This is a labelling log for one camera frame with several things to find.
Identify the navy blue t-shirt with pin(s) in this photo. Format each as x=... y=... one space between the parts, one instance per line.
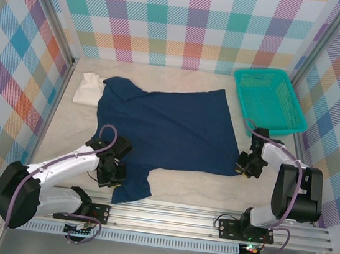
x=173 y=127

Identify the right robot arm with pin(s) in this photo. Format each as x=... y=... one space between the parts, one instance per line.
x=271 y=153

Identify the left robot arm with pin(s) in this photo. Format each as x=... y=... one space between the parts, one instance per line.
x=68 y=160

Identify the white folded t-shirt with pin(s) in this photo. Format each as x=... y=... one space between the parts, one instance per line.
x=87 y=91

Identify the teal plastic mesh basket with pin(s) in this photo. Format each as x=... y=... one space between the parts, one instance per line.
x=270 y=99

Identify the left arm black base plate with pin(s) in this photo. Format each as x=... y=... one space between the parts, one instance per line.
x=100 y=212

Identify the aluminium side rail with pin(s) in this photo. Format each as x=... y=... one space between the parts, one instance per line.
x=302 y=147
x=60 y=94

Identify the aluminium mounting rail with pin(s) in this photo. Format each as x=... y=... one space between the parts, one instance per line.
x=161 y=218

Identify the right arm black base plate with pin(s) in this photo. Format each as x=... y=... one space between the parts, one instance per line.
x=227 y=228

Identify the aluminium frame post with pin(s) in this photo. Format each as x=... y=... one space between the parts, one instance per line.
x=51 y=14
x=322 y=40

